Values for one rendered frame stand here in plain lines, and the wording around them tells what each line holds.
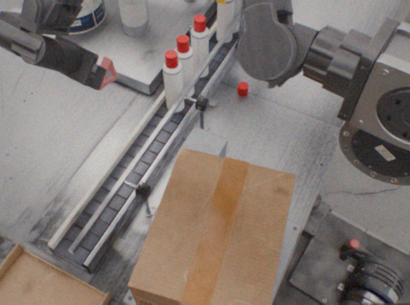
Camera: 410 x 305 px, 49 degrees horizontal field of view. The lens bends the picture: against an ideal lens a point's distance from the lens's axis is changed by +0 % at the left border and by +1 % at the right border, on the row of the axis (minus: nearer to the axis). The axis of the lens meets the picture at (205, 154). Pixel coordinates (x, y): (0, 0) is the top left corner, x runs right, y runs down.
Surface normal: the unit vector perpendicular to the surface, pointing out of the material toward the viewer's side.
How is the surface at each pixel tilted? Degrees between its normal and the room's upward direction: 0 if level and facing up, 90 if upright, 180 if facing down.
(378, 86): 90
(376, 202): 0
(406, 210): 0
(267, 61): 51
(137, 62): 0
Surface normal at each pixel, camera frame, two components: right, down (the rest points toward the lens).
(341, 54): -0.35, 0.01
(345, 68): -0.46, 0.26
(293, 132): 0.00, -0.56
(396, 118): -0.55, 0.69
